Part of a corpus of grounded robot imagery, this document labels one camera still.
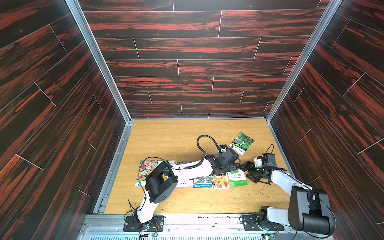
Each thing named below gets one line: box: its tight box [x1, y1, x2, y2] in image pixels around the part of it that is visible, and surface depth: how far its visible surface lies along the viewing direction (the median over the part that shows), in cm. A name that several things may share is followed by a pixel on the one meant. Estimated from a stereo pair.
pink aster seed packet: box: [175, 180, 193, 188], surface depth 88 cm
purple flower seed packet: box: [192, 176, 213, 188], surface depth 89 cm
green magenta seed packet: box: [228, 168, 249, 188], surface depth 90 cm
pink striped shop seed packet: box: [212, 172, 230, 190], surface depth 89 cm
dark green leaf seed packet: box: [228, 132, 255, 156], surface depth 107 cm
